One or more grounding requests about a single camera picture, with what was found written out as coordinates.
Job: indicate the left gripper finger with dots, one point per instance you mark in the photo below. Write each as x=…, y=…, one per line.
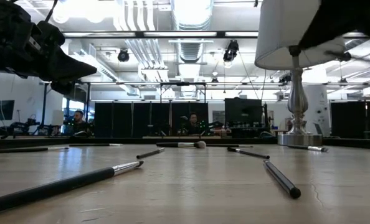
x=66, y=68
x=63, y=87

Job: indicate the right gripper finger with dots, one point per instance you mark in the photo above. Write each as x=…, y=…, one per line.
x=334, y=21

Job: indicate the thin black makeup brush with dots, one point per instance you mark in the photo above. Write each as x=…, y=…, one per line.
x=149, y=153
x=17, y=150
x=309, y=148
x=228, y=145
x=91, y=144

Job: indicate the thin brush long silver ferrule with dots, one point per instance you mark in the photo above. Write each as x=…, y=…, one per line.
x=63, y=182

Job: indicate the fluffy powder makeup brush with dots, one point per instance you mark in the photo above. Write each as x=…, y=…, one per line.
x=172, y=144

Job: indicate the pencil tip makeup brush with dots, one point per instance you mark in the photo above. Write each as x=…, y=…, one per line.
x=250, y=153

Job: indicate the angled makeup brush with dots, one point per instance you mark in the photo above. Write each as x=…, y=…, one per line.
x=281, y=180

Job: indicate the background black robot arm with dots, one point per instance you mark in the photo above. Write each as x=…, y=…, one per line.
x=23, y=126

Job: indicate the white box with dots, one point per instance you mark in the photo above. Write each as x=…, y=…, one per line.
x=57, y=117

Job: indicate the black ceiling spotlight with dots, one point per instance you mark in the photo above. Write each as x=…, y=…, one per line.
x=231, y=51
x=123, y=55
x=345, y=56

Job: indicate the person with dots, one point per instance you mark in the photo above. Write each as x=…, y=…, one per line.
x=192, y=124
x=78, y=123

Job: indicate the white shade silver table lamp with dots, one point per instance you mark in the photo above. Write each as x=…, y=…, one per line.
x=278, y=31

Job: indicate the black overhead crossbar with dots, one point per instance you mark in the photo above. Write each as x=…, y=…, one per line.
x=220, y=34

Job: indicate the large black screen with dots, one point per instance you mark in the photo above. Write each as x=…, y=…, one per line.
x=242, y=112

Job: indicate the black partition wall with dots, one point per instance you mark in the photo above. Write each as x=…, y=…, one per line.
x=104, y=124
x=347, y=118

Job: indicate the black metal rig frame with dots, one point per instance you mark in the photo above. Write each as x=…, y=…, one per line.
x=32, y=142

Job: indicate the dark wall monitor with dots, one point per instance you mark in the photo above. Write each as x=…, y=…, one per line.
x=1, y=109

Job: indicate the silver ventilation duct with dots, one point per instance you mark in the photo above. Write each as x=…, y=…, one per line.
x=191, y=15

